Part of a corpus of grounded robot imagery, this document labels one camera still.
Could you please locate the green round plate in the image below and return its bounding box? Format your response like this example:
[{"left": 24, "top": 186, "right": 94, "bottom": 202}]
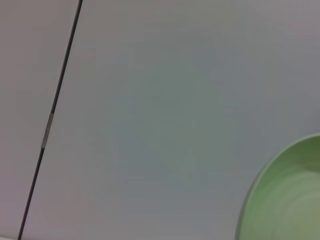
[{"left": 234, "top": 133, "right": 320, "bottom": 240}]

